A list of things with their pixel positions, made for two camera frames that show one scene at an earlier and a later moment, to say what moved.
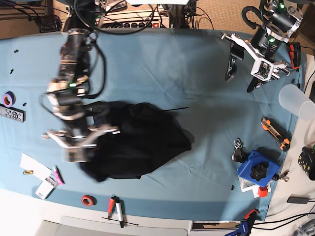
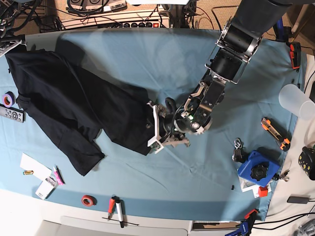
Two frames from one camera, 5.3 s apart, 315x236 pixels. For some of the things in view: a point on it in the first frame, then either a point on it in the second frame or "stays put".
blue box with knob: [258, 169] stays put
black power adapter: [297, 199] stays put
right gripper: [78, 146] → [8, 44]
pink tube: [58, 176] stays put
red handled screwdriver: [111, 202] stays put
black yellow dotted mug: [306, 161] stays put
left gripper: [264, 67] → [165, 133]
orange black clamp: [295, 49] stays put
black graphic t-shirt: [148, 135] → [70, 107]
